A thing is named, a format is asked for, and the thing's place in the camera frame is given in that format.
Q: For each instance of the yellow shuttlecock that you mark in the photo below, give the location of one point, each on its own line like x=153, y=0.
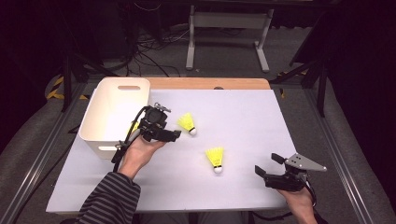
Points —
x=134, y=126
x=215, y=155
x=186, y=122

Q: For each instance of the dark curtain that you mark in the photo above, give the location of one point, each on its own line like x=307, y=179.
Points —
x=367, y=77

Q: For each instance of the yellow black hazard tape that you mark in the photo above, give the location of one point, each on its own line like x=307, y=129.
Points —
x=56, y=95

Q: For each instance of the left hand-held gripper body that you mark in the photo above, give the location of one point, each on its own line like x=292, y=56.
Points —
x=154, y=119

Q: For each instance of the white table mat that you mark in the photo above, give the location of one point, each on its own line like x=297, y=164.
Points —
x=236, y=124

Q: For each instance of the aluminium floor rail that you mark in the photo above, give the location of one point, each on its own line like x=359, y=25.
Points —
x=339, y=155
x=46, y=149

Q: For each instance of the person's left hand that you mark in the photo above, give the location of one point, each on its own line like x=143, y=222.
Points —
x=138, y=154

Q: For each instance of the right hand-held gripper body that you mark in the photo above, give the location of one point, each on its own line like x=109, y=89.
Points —
x=302, y=163

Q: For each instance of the person's right hand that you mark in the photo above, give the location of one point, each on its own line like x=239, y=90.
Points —
x=299, y=205

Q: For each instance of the white plastic bin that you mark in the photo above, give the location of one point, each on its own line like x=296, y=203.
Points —
x=109, y=105

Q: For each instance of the white metal stand frame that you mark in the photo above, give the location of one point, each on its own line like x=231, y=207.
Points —
x=230, y=20

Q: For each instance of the black tripod stand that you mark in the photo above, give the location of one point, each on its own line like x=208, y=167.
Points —
x=67, y=84

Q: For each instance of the black metal stand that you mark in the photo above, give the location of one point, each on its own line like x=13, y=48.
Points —
x=322, y=93

